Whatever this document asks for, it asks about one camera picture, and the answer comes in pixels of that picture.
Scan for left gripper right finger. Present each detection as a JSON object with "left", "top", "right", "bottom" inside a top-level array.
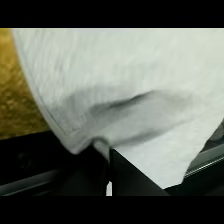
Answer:
[{"left": 109, "top": 148, "right": 171, "bottom": 197}]

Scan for silver frame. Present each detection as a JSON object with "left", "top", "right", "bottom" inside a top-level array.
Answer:
[{"left": 0, "top": 143, "right": 224, "bottom": 197}]

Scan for light grey garment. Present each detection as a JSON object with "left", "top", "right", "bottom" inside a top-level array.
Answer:
[{"left": 11, "top": 28, "right": 224, "bottom": 190}]

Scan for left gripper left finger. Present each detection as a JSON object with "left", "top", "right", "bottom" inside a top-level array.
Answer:
[{"left": 59, "top": 146, "right": 110, "bottom": 197}]

